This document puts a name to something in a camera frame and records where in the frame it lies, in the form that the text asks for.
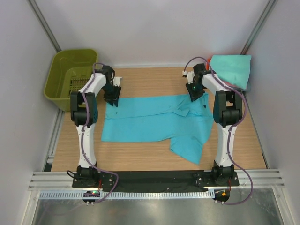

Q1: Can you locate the blue t shirt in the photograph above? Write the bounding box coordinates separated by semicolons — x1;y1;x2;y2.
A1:
101;93;213;165

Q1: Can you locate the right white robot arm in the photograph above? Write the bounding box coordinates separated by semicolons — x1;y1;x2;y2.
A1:
182;63;243;186

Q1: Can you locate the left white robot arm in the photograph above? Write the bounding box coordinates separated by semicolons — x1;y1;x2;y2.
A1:
67;63;121;188

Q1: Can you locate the folded orange t shirt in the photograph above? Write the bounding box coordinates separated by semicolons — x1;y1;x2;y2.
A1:
206;59;211;70

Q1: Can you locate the folded pink t shirt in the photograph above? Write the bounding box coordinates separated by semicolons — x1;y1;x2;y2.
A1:
223;81;242;89

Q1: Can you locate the green plastic bin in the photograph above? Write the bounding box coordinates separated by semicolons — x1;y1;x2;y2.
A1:
44;49;98;112

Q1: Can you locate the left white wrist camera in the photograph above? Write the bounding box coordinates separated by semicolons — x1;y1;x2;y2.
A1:
112;76;122;87

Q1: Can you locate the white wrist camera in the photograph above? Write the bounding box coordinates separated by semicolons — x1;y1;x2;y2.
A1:
182;71;195;84
112;76;122;87

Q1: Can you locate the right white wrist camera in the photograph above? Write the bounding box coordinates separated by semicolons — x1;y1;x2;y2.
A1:
182;71;195;84

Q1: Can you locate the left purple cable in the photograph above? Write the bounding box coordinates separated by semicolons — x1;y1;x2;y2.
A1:
81;62;120;203

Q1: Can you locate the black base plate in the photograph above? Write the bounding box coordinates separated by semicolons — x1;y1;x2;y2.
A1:
71;170;240;193

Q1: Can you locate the slotted cable duct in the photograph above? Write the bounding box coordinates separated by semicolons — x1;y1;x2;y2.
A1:
39;190;215;200

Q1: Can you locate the aluminium frame rail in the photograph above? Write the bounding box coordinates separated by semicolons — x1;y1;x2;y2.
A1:
29;169;284;193

